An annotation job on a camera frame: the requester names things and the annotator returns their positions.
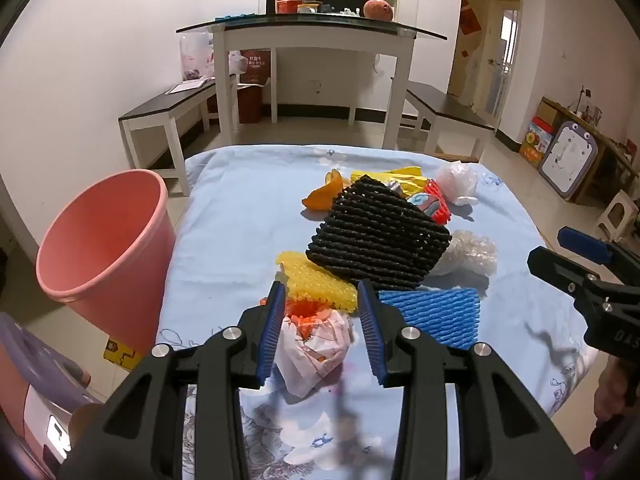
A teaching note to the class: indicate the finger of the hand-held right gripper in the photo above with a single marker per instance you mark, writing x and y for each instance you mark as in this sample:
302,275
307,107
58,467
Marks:
585,245
555,265

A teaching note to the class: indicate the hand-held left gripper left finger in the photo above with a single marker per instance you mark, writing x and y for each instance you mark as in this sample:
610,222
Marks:
270,332

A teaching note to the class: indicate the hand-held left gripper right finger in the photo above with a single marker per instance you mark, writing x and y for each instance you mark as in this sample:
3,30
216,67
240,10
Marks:
372,332

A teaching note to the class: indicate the white paper wad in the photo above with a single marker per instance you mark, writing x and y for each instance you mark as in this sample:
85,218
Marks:
305,355

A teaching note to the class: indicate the blue foam net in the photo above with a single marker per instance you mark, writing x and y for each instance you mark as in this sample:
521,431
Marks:
430,315

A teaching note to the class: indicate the clear bubble wrap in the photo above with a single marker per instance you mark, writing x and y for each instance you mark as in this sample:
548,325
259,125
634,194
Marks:
470,255

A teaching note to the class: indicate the pink plastic bucket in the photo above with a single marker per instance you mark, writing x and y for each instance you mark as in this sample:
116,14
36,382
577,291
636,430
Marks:
100,240

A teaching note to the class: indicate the person's right forearm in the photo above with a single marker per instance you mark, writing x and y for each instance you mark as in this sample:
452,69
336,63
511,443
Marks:
612,465

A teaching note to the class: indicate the person's right hand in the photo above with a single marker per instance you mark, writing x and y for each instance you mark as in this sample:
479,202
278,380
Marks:
607,390

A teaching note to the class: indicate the white plastic stool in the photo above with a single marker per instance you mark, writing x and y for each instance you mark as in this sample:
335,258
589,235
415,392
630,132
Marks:
617,212

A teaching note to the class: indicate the yellow foam net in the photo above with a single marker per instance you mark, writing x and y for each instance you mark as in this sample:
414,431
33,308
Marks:
310,275

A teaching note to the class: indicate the wooden shelf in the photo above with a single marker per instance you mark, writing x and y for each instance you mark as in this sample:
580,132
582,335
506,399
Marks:
607,155

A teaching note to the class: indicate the black foam net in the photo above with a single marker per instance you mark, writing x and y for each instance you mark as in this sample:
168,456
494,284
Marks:
380,235

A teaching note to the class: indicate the colourful cardboard box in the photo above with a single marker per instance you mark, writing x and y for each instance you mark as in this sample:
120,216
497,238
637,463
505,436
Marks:
535,142

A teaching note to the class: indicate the red foam net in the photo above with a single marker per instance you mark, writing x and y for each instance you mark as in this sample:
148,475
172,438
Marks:
442,212

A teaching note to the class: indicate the clear white plastic bag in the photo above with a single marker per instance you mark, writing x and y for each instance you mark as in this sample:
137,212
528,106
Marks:
457,182

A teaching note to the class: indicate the light blue floral bedsheet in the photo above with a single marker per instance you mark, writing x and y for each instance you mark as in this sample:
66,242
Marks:
240,200

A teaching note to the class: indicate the orange peel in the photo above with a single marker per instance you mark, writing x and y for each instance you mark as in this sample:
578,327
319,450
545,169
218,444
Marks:
320,197

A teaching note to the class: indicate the yellow box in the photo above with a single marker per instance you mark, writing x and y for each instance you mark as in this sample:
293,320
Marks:
120,352

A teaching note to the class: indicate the yellow plastic bag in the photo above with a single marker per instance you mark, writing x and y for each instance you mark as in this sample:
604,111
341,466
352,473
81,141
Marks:
412,182

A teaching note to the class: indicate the empty white bench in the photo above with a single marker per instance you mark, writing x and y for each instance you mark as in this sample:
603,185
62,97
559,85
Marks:
445,107

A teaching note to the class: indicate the door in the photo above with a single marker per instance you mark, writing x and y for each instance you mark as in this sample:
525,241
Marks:
502,55

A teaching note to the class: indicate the red bin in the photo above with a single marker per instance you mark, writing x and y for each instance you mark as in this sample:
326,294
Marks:
249,105

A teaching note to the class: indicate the purple plastic stool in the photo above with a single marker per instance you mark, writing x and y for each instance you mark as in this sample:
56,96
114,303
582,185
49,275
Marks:
30,370

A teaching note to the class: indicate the white bench with papers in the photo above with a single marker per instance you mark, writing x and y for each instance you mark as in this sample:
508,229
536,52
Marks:
165,105

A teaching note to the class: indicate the white papers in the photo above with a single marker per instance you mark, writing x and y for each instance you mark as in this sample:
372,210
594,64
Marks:
185,86

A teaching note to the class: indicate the red paper bag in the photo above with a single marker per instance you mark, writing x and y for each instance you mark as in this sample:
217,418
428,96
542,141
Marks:
256,66

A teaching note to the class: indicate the glass top dining table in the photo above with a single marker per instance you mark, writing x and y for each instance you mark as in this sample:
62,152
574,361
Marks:
310,27

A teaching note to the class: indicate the orange red fruit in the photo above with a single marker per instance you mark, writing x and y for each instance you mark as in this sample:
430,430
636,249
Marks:
378,9

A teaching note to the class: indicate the red round box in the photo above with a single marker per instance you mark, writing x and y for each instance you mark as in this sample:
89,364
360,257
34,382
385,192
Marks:
287,6

